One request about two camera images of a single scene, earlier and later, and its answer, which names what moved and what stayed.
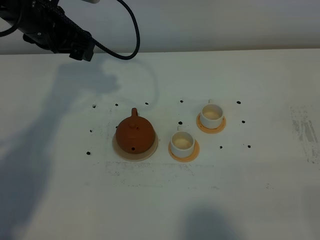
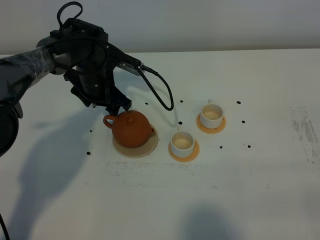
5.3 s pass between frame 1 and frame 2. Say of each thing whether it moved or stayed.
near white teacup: stayed
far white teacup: stayed
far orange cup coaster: stayed
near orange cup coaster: stayed
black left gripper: moved
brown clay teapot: moved
